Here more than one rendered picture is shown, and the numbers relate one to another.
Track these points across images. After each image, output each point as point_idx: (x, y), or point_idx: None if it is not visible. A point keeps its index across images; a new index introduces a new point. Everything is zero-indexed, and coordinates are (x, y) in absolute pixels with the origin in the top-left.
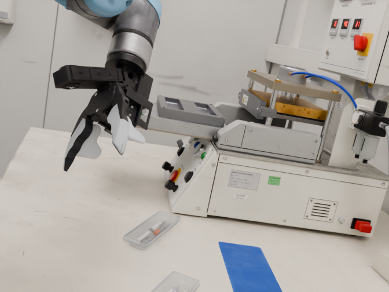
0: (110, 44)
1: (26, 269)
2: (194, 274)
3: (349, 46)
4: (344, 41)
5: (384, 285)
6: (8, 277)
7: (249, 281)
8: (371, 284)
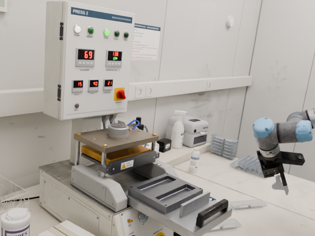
0: (278, 146)
1: (289, 235)
2: None
3: (103, 97)
4: (95, 94)
5: None
6: (297, 235)
7: None
8: None
